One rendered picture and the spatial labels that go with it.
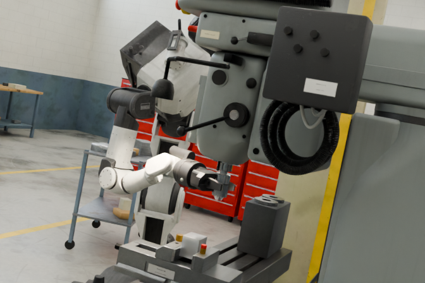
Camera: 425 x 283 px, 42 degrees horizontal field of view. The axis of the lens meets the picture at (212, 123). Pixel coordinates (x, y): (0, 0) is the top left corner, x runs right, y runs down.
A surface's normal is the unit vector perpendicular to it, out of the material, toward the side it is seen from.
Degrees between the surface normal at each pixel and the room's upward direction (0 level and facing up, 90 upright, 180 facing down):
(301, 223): 90
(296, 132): 90
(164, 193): 81
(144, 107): 89
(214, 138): 108
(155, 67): 58
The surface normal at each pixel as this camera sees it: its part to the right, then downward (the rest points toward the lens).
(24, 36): 0.89, 0.20
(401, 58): -0.41, -0.03
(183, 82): 0.54, 0.08
